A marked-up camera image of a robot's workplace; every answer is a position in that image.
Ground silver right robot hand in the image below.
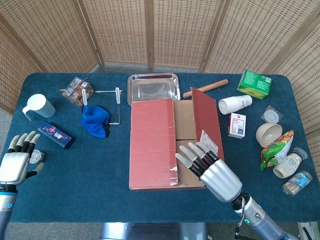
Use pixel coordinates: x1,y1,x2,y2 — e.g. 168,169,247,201
174,141,243,203

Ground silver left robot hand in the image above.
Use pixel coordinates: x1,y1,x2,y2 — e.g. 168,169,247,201
0,131,46,186

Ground cardboard box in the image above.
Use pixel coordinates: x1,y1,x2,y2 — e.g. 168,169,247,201
128,87,225,191

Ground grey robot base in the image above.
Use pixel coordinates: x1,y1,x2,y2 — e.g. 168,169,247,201
99,221,208,240

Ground dark blue printed box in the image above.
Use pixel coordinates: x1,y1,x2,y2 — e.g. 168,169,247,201
37,121,76,150

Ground small white red box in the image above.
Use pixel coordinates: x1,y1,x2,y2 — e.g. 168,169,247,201
226,112,248,140

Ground green orange snack bag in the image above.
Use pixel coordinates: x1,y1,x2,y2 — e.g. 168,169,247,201
259,129,295,173

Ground white plastic mug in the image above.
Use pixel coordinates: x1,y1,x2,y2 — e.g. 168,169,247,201
21,93,56,122

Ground beige bowl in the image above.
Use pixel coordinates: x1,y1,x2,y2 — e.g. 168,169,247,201
255,122,283,148

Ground white plastic jar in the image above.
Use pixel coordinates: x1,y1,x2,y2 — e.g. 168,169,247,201
272,152,303,179

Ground teal table cloth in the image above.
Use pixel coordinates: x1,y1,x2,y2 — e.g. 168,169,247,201
0,72,311,224

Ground white paper cup stack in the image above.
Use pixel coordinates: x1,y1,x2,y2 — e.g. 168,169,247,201
218,94,253,115

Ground clear jar blue label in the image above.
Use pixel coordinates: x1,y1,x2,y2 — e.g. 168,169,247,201
281,170,313,196

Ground round clear plastic packet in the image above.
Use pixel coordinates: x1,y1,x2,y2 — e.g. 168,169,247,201
261,105,284,125

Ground clear plastic lid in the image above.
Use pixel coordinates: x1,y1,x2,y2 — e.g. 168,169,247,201
292,146,309,161

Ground blue cloth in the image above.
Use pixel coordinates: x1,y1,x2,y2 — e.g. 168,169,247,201
79,104,112,139

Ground wooden rolling pin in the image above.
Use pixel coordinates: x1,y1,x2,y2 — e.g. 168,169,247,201
182,78,229,98

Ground clear snack box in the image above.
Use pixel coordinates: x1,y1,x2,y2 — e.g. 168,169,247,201
58,76,95,109

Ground stainless steel tray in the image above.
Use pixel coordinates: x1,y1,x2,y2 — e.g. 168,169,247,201
126,72,181,106

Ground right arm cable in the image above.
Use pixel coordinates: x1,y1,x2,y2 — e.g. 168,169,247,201
234,196,248,240

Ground metal wire rack white tips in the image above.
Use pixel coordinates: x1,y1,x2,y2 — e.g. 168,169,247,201
81,87,124,126

